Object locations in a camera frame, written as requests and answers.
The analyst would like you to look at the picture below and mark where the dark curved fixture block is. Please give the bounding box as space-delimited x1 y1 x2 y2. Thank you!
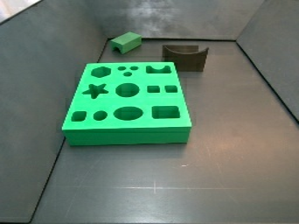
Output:
163 45 210 72

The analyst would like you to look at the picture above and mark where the green shape-sorter board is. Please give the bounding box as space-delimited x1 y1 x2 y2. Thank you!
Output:
62 62 193 146

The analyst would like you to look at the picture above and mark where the green arch block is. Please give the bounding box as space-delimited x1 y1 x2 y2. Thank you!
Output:
110 31 142 54

